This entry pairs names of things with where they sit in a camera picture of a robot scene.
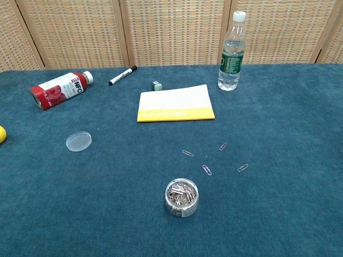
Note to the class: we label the paper clip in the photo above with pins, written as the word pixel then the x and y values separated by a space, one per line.
pixel 223 146
pixel 187 153
pixel 207 170
pixel 242 167

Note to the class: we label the jar of paper clips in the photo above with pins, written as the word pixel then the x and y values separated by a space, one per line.
pixel 181 198

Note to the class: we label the white yellow notebook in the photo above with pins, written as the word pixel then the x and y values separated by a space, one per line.
pixel 174 105

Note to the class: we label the small green cube eraser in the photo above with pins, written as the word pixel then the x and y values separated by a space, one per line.
pixel 157 86

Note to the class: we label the black white marker pen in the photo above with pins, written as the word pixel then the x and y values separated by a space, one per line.
pixel 122 76

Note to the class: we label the clear water bottle green label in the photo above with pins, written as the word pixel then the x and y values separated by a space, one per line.
pixel 231 59

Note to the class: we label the clear round plastic lid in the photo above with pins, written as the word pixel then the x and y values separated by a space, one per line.
pixel 78 141

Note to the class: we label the woven folding screen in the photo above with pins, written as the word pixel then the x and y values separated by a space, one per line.
pixel 171 32

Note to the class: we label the red NFC juice bottle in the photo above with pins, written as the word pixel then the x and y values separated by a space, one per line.
pixel 59 89

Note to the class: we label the yellow ball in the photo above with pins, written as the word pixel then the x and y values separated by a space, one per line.
pixel 1 134

